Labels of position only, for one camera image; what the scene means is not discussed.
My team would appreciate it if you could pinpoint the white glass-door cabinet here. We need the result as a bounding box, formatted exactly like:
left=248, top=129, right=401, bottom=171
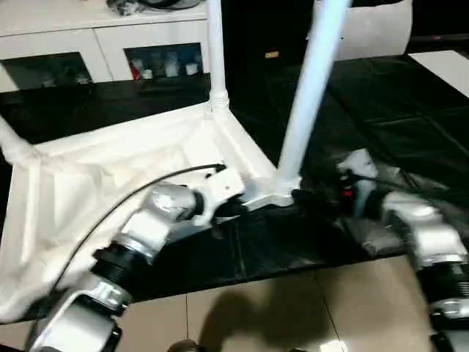
left=0, top=0, right=213, bottom=92

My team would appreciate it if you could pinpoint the black robot foot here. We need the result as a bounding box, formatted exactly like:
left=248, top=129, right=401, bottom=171
left=169, top=340, right=203, bottom=352

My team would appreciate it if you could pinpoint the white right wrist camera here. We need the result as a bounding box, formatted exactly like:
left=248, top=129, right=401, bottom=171
left=337, top=148, right=379, bottom=184

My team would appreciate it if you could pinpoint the white flat sheet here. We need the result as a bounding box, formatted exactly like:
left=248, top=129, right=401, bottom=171
left=425, top=50, right=469, bottom=98

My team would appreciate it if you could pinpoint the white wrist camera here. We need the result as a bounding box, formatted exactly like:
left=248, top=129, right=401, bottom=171
left=194, top=167, right=246, bottom=219
left=337, top=148, right=379, bottom=184

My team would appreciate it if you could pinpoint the black table mat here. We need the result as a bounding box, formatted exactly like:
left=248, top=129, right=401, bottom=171
left=0, top=53, right=469, bottom=301

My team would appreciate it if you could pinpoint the black tall cabinet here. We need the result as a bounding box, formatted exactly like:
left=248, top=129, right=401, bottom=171
left=221, top=0, right=320, bottom=74

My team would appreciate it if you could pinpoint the white plastic table top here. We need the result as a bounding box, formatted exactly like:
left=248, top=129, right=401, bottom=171
left=0, top=103, right=298, bottom=323

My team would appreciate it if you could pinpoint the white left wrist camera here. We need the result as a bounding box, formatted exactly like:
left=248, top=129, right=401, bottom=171
left=194, top=167, right=246, bottom=219

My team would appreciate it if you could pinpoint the light grey cushion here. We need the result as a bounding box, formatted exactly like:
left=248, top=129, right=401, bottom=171
left=308, top=0, right=415, bottom=63

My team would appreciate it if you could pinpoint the white plastic table leg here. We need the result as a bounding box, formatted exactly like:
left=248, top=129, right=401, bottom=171
left=275, top=0, right=352, bottom=191
left=0, top=114, right=39, bottom=166
left=207, top=0, right=231, bottom=114

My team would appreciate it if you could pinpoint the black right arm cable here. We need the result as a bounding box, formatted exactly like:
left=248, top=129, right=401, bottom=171
left=344, top=172, right=440, bottom=200

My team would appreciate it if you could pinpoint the grey carry case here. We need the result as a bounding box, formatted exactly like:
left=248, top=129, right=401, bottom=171
left=106, top=0, right=210, bottom=15

